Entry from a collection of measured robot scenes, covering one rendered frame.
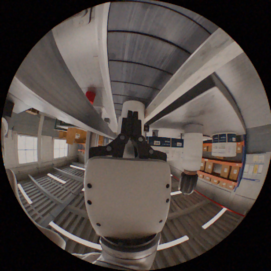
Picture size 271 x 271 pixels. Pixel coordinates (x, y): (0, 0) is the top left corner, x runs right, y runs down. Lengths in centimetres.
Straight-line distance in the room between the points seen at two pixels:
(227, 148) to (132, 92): 58
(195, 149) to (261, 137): 410
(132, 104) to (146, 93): 3
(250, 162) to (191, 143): 398
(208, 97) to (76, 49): 25
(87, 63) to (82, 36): 6
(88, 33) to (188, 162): 43
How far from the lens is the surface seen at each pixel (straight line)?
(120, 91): 15
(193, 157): 34
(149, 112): 15
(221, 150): 60
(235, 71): 23
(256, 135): 432
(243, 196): 473
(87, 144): 36
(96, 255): 32
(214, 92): 17
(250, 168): 426
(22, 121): 570
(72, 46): 18
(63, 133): 455
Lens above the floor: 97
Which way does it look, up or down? 6 degrees down
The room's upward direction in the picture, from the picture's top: 175 degrees counter-clockwise
